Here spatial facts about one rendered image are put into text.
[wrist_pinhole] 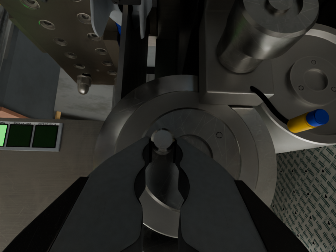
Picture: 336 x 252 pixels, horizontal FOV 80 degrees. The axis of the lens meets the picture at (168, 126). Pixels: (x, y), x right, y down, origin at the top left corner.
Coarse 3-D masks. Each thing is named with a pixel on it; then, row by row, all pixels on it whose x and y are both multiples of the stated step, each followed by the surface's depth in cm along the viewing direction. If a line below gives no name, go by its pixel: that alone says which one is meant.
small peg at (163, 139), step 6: (156, 132) 12; (162, 132) 12; (168, 132) 12; (156, 138) 12; (162, 138) 12; (168, 138) 12; (174, 138) 12; (156, 144) 12; (162, 144) 12; (168, 144) 12; (156, 150) 12; (162, 150) 12; (168, 150) 12
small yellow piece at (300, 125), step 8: (256, 88) 14; (264, 96) 14; (272, 112) 13; (312, 112) 10; (320, 112) 10; (280, 120) 13; (288, 120) 12; (296, 120) 11; (304, 120) 11; (312, 120) 10; (320, 120) 10; (328, 120) 10; (288, 128) 12; (296, 128) 12; (304, 128) 11
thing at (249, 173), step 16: (160, 96) 17; (176, 96) 17; (192, 96) 17; (144, 112) 17; (160, 112) 17; (224, 112) 17; (128, 128) 16; (144, 128) 16; (240, 128) 17; (128, 144) 16; (240, 144) 16; (256, 160) 16; (240, 176) 16; (256, 176) 16; (144, 192) 15; (144, 208) 15; (160, 208) 15; (144, 224) 15; (160, 224) 15; (176, 224) 15
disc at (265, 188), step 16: (160, 80) 18; (176, 80) 18; (192, 80) 18; (128, 96) 17; (144, 96) 17; (112, 112) 17; (128, 112) 17; (240, 112) 17; (256, 112) 17; (112, 128) 16; (256, 128) 17; (96, 144) 16; (112, 144) 16; (256, 144) 17; (272, 144) 17; (96, 160) 16; (272, 160) 16; (272, 176) 16; (256, 192) 16; (272, 192) 16; (144, 240) 15; (160, 240) 15; (176, 240) 15
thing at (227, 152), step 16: (176, 112) 15; (192, 112) 15; (208, 112) 15; (176, 128) 15; (192, 128) 15; (208, 128) 15; (224, 128) 15; (192, 144) 14; (208, 144) 14; (224, 144) 14; (160, 160) 14; (224, 160) 14; (240, 160) 14; (160, 176) 14; (176, 176) 14; (160, 192) 14; (176, 192) 14; (176, 208) 13
